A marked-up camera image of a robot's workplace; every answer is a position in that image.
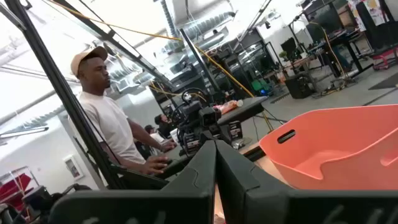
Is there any red cart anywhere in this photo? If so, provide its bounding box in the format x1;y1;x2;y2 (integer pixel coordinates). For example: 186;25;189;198
371;46;398;71

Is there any person's hand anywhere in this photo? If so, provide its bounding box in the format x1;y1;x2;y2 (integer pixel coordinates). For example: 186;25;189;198
141;155;171;175
160;139;178;153

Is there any green bin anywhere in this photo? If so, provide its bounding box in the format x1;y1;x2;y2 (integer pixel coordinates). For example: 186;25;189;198
251;79;268;93

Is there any black computer tower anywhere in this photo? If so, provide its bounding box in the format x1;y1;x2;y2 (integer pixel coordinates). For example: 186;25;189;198
284;74;313;100

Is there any white wall cabinet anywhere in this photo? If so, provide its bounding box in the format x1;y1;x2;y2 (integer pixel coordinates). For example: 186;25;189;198
63;154;85;181

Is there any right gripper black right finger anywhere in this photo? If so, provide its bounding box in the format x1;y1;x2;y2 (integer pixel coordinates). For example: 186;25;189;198
216;140;398;224

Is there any black rig frame post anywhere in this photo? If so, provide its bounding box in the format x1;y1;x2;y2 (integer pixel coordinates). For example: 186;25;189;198
4;0;125;190

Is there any orange snack packet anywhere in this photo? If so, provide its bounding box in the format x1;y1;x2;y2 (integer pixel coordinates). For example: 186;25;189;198
213;99;244;115

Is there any orange plastic basket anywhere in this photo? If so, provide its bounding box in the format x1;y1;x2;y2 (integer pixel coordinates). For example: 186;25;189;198
258;104;398;191

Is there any person's tan cap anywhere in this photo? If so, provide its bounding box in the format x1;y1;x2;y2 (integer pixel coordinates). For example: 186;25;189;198
70;45;109;77

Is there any black floor mat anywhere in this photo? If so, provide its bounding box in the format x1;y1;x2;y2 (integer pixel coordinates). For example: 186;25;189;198
368;72;398;91

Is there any yellow cable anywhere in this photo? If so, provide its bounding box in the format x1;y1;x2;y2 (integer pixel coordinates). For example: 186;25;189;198
46;0;274;131

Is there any black slanted frame post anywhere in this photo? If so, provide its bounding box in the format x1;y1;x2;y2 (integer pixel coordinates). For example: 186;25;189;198
179;28;221;94

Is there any black background table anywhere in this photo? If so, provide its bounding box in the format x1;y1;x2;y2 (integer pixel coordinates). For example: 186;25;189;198
214;95;270;127

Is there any black computer monitor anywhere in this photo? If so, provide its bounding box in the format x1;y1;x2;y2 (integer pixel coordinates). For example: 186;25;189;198
280;37;298;60

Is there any seated person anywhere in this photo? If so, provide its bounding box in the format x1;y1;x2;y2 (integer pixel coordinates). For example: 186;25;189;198
154;114;172;139

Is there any black desk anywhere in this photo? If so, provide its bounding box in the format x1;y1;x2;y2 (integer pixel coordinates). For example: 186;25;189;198
306;29;366;78

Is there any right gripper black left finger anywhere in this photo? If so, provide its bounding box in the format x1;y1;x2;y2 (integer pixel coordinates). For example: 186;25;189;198
49;139;217;224

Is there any black rig frame beam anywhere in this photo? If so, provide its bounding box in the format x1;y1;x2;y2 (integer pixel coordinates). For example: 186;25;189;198
52;0;175;91

